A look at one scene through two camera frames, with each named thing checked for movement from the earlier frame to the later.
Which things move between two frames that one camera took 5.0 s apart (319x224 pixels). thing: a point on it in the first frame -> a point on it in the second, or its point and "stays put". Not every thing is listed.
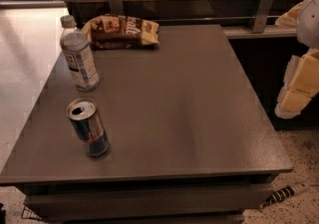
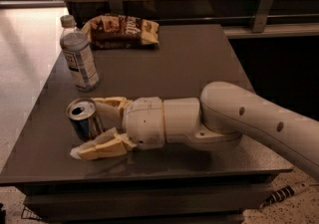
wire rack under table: [28, 214] stays put
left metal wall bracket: [115, 1] stays put
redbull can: [84, 114] stays put
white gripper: [309, 22] -> [144, 122]
